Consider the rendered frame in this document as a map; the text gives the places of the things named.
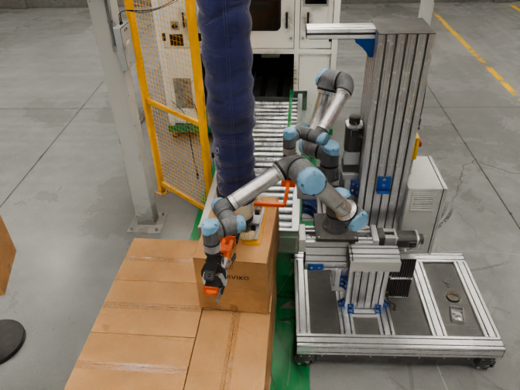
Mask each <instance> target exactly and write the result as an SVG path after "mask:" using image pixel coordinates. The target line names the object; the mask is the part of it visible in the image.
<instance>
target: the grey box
mask: <svg viewBox="0 0 520 390"><path fill-rule="evenodd" d="M122 21H123V24H121V25H119V24H117V25H116V27H114V28H113V31H114V35H115V42H116V46H117V50H118V57H119V61H120V65H121V71H128V70H129V69H130V68H131V67H132V65H133V64H134V63H135V62H136V59H135V51H134V46H133V42H132V34H131V29H130V25H129V21H128V20H122Z"/></svg>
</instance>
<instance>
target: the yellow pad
mask: <svg viewBox="0 0 520 390"><path fill-rule="evenodd" d="M255 207H256V206H254V210H253V214H255V215H261V216H262V217H261V220H260V225H250V224H247V225H246V230H245V232H246V233H248V232H249V231H254V232H255V233H256V236H255V237H254V239H252V240H250V241H249V240H243V239H242V242H241V243H242V244H243V245H260V242H261V238H262V232H263V227H264V224H265V217H266V214H267V210H268V207H264V206H262V209H261V210H259V209H255Z"/></svg>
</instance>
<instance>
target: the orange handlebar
mask: <svg viewBox="0 0 520 390"><path fill-rule="evenodd" d="M289 187H290V183H286V190H285V194H284V199H283V203H277V202H265V201H254V206H264V207H286V205H287V200H288V195H289ZM225 242H226V240H225V239H222V241H221V253H224V255H225V256H224V257H225V258H229V256H230V255H231V250H232V245H233V242H234V241H233V240H230V241H229V243H228V245H226V244H225ZM217 293H218V291H217V290H209V289H208V290H207V294H209V295H216V294H217Z"/></svg>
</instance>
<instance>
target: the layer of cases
mask: <svg viewBox="0 0 520 390"><path fill-rule="evenodd" d="M198 242H199V241H188V240H168V239H148V238H134V239H133V241H132V243H131V245H130V248H129V250H128V252H127V254H126V256H125V259H124V261H123V262H122V264H121V267H120V269H119V271H118V274H117V275H116V277H115V280H114V282H113V284H112V286H111V289H110V291H109V293H108V295H107V297H106V300H105V301H104V304H103V306H102V307H101V311H100V313H99V314H98V316H97V319H96V321H95V323H94V325H93V327H92V330H91V333H90V334H89V336H88V338H87V341H86V343H85V345H84V347H83V350H82V351H81V353H80V356H79V358H78V360H77V363H76V364H75V366H74V369H73V371H72V373H71V375H70V377H69V380H68V382H67V384H66V386H65V388H64V390H269V375H270V364H271V353H272V333H273V323H274V312H275V292H276V265H275V274H274V279H273V284H272V293H271V299H270V304H269V312H268V314H264V313H249V312H240V311H232V310H216V309H208V308H200V301H199V296H198V291H197V281H196V276H195V270H194V265H193V255H194V252H195V251H196V248H197V245H198Z"/></svg>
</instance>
